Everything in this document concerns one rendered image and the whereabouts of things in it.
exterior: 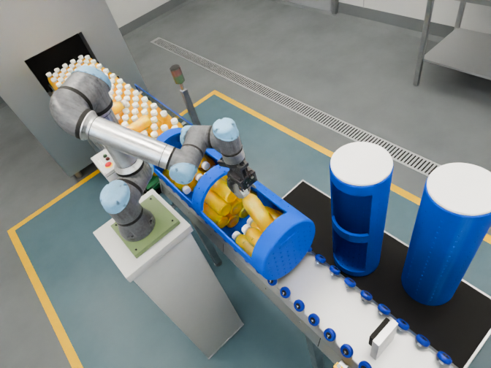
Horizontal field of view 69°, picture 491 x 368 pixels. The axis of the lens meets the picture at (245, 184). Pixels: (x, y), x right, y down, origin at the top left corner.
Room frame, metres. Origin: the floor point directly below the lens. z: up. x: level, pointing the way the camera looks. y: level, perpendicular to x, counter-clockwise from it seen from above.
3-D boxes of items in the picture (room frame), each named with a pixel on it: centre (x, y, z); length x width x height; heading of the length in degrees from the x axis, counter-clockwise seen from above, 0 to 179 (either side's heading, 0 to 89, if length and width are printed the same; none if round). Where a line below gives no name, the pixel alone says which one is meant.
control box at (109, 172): (1.58, 0.69, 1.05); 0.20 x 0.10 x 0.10; 28
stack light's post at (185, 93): (2.03, 0.20, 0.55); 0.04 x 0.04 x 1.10; 28
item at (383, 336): (0.35, -0.28, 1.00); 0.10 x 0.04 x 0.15; 118
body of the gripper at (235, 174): (0.90, 0.01, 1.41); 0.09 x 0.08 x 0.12; 28
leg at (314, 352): (0.57, -0.09, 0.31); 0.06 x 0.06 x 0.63; 28
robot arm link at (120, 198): (1.00, 0.48, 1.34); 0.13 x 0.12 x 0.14; 153
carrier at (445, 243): (0.79, -0.85, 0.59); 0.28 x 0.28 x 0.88
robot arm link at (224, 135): (0.90, 0.01, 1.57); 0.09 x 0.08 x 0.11; 63
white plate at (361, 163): (1.08, -0.54, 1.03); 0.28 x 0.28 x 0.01
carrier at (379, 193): (1.08, -0.54, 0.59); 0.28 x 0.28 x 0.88
